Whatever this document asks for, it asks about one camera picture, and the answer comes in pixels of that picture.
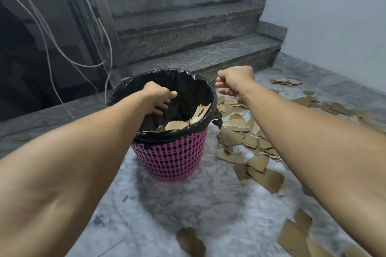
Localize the looped white cable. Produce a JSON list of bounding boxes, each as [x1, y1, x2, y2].
[[8, 0, 107, 68]]

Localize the white cable with cut end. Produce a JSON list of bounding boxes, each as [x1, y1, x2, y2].
[[79, 0, 114, 107]]

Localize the black plastic bin liner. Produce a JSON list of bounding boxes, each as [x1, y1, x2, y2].
[[107, 68, 223, 145]]

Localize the cardboard scraps inside basket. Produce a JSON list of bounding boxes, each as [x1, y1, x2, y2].
[[142, 103, 212, 134]]

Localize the cluster of large cardboard pieces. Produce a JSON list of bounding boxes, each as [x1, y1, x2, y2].
[[277, 208, 373, 257]]

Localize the grey stone staircase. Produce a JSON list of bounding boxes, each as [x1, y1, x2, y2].
[[98, 0, 288, 81]]

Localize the person's left forearm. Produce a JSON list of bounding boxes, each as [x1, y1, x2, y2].
[[0, 84, 151, 257]]

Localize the dark brown torn cardboard piece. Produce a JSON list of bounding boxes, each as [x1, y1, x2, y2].
[[176, 227, 207, 257]]

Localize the person's right forearm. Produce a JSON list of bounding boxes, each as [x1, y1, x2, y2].
[[237, 81, 386, 257]]

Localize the person's right hand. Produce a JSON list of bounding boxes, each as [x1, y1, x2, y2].
[[215, 65, 257, 105]]

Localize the person's left hand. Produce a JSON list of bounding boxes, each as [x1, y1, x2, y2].
[[142, 81, 178, 116]]

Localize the pile of torn cardboard pieces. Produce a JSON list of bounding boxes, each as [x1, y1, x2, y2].
[[216, 77, 386, 197]]

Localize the long white cable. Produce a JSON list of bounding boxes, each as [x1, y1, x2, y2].
[[0, 0, 74, 119]]

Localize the metal railing post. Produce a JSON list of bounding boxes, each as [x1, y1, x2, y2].
[[81, 0, 131, 79]]

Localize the pink plastic mesh waste basket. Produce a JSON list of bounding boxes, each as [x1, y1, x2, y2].
[[130, 129, 208, 183]]

